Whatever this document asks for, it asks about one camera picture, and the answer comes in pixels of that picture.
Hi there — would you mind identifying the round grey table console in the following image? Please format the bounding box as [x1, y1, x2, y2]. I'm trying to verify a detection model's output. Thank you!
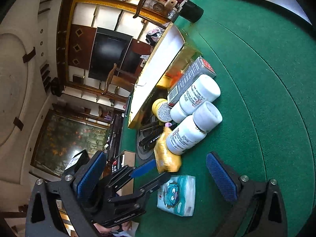
[137, 126, 159, 161]

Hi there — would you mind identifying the grey medicine box red end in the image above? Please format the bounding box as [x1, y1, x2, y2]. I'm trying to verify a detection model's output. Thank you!
[167, 56, 216, 107]

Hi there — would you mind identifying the wooden chair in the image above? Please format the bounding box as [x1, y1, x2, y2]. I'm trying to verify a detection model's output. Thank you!
[101, 63, 138, 103]

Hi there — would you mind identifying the yellow lidded jar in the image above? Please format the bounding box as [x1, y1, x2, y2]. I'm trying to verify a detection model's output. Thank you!
[151, 99, 172, 122]

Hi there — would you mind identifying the white pill bottle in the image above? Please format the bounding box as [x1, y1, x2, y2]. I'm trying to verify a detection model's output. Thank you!
[170, 74, 221, 124]
[166, 101, 223, 155]

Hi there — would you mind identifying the white pill bottle front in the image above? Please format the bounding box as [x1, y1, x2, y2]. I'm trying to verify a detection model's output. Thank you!
[166, 101, 223, 155]

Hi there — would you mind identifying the cardboard tray box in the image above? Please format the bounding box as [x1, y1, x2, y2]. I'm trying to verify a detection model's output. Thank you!
[112, 150, 135, 196]

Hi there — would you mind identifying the person's hand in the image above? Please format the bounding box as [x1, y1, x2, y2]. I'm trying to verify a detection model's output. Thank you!
[94, 221, 132, 235]

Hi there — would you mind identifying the yellow snack packet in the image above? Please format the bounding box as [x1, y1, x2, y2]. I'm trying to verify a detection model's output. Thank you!
[154, 126, 182, 173]

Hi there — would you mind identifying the black cup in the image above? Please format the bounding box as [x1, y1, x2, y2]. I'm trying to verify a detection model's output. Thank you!
[178, 0, 204, 23]

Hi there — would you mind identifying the black television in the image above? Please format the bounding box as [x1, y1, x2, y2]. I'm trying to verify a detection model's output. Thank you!
[88, 27, 133, 81]

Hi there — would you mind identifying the framed floral painting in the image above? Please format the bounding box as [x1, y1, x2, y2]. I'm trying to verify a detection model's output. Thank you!
[31, 110, 108, 177]

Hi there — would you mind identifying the blue cartoon tissue pack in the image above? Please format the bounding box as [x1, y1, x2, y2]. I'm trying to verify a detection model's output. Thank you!
[157, 175, 196, 217]

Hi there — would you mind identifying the white pill bottle rear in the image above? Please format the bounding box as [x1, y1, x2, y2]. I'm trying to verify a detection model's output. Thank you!
[170, 74, 221, 124]

